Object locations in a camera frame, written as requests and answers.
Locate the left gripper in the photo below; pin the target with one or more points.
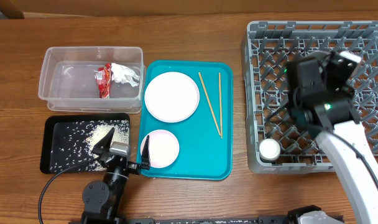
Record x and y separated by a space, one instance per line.
136 168

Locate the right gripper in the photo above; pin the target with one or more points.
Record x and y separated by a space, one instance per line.
349 89

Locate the small pink bowl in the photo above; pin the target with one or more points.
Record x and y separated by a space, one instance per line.
163 148

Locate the rice grains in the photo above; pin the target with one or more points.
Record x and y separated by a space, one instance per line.
72 142

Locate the large pink plate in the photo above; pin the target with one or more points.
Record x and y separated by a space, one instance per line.
172 97

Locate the white cup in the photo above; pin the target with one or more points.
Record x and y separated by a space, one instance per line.
269 149

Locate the white tissue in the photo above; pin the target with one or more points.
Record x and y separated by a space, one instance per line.
122 74

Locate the red snack wrapper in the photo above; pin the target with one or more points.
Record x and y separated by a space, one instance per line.
103 80

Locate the wooden chopstick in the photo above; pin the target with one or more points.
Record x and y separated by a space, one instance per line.
209 104
220 106

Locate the grey bowl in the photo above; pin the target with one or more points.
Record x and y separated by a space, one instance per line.
319 55

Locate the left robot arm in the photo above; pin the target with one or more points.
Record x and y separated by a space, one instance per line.
102 199

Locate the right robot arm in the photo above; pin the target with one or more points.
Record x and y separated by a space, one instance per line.
321 102

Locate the grey dishwasher rack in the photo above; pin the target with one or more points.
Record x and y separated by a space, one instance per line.
266 48

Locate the black plastic tray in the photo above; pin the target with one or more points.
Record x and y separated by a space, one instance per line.
53 120

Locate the teal serving tray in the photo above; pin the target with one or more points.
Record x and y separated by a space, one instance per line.
203 154

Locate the clear plastic bin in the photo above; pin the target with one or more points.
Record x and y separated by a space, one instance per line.
68 79

